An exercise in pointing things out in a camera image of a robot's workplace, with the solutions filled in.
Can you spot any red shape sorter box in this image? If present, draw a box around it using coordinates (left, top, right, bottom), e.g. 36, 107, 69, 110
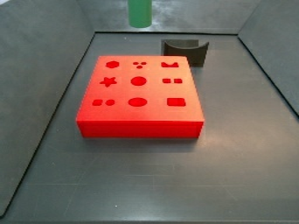
76, 55, 204, 138

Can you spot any green round cylinder peg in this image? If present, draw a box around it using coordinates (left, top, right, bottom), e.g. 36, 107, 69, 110
126, 0, 152, 28

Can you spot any black curved cradle block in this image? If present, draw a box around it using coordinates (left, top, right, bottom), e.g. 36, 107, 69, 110
161, 39, 209, 67

